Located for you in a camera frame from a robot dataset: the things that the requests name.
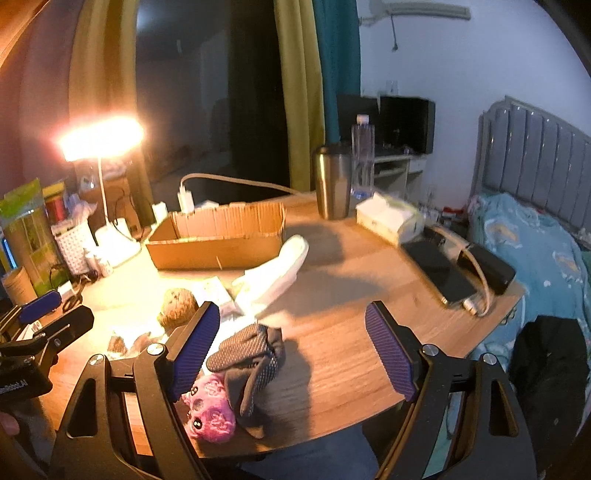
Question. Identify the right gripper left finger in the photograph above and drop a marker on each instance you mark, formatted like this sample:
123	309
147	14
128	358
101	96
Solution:
120	422

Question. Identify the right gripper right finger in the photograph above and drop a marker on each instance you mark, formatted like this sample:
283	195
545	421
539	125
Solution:
491	440

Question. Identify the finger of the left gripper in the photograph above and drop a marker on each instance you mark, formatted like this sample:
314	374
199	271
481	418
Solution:
52	338
20	316

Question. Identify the pink plush toy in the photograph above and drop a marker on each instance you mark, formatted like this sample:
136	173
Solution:
210	417

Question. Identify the brown plush bear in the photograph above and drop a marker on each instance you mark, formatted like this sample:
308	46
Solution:
177	308

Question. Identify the grey knitted glove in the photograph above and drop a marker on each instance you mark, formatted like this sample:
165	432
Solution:
249	361

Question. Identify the white sock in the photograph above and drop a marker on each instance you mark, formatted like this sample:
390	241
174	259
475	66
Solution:
259	287

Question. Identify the bubble wrap piece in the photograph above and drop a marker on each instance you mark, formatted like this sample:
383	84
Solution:
129	341

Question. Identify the white towel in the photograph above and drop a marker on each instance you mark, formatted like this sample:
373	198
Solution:
212	290

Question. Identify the person's left hand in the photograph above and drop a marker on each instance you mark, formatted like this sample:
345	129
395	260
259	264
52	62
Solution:
9	424

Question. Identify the brown paper cup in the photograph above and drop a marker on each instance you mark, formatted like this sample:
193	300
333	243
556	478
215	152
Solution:
18	286

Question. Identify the green snack bag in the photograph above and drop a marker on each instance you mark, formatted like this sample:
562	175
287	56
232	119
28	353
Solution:
25	225

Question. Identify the white perforated basket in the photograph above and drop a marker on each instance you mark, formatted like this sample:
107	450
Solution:
74	241

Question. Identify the red tin can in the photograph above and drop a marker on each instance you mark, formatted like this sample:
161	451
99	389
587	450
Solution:
56	209

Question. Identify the brown paper bag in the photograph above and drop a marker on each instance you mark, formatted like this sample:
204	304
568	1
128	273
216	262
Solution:
119	205

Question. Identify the small white adapter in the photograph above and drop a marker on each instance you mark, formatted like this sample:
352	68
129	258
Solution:
159	211

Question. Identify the black power bank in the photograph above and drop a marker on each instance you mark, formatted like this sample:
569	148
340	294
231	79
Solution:
498	273

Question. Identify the black smartphone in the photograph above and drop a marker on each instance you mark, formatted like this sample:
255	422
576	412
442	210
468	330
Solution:
449	282

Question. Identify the white desk lamp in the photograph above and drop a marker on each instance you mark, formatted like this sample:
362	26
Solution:
105	138

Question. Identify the white charger plug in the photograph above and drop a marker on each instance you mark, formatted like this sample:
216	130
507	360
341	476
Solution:
185	200

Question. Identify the blue patterned bedding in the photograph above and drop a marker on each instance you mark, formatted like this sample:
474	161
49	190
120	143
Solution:
548	263

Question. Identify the cardboard box tray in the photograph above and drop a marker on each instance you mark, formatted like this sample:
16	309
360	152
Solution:
228	237

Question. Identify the yellow tissue box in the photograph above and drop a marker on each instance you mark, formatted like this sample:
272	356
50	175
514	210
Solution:
392	219

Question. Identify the white shelf cabinet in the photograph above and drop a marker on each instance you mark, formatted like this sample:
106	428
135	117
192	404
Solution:
400	175

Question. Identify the grey padded headboard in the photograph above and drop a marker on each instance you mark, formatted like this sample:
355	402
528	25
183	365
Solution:
538	158

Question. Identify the stainless steel tumbler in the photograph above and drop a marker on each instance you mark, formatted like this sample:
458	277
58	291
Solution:
333	176

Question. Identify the black monitor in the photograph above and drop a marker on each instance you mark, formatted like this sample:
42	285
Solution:
408	123

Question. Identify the clear water bottle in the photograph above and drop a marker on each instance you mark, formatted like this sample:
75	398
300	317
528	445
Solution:
363	149

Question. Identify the yellow green curtain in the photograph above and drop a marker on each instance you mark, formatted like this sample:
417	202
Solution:
303	94

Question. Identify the white air conditioner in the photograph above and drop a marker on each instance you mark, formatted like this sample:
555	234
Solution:
383	9

